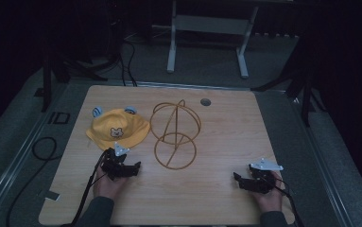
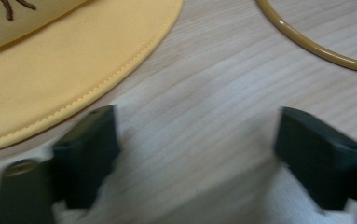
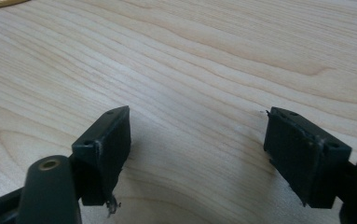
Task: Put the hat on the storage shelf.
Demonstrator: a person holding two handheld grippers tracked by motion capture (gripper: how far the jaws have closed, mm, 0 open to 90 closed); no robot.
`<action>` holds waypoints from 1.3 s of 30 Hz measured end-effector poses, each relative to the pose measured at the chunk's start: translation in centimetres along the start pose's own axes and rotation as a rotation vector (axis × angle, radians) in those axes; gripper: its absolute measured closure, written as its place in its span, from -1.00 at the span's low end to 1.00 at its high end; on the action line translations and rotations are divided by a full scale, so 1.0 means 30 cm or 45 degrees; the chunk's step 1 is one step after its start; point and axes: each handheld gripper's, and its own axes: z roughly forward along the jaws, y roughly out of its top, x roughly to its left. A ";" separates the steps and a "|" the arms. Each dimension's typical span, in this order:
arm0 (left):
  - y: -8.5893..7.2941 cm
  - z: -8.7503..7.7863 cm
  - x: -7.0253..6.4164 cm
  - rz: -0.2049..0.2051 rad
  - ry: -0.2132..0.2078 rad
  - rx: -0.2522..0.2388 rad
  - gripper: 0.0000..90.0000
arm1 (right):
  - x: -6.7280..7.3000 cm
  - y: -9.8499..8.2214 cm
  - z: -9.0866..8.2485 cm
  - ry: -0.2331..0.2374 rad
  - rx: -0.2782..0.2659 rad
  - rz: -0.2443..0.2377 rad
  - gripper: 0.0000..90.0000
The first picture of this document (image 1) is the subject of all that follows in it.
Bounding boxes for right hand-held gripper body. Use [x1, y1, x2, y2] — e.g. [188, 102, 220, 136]
[248, 157, 284, 195]

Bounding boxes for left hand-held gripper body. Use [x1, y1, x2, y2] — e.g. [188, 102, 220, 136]
[100, 141, 133, 182]

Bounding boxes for yellow bear bucket hat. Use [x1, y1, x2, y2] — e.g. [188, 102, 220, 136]
[85, 106, 151, 151]

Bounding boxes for gold wire hat stand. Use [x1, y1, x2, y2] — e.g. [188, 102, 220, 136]
[149, 99, 202, 171]

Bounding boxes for person's right hand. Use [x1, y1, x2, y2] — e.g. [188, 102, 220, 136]
[251, 170, 285, 213]

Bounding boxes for person's left hand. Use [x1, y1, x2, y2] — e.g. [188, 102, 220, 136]
[93, 166, 129, 201]

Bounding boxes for black tape piece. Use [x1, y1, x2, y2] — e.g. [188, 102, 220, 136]
[43, 190, 61, 202]

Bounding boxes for black tripod stand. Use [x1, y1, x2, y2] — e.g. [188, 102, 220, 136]
[250, 34, 326, 128]

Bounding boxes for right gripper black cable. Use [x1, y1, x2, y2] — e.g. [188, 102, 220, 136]
[267, 177, 305, 227]

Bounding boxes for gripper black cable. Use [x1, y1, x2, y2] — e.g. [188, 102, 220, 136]
[267, 177, 305, 227]
[60, 151, 108, 227]

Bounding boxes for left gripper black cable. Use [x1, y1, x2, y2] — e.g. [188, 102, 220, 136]
[60, 151, 108, 227]

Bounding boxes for black floor cable loop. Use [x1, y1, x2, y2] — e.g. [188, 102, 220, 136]
[6, 136, 59, 227]

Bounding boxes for black hanging cables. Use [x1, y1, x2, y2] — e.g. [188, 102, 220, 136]
[117, 37, 139, 88]

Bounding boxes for black stand with cables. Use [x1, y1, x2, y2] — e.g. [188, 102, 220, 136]
[41, 18, 124, 114]

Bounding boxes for white metal desk frame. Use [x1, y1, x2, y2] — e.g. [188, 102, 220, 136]
[166, 0, 260, 79]

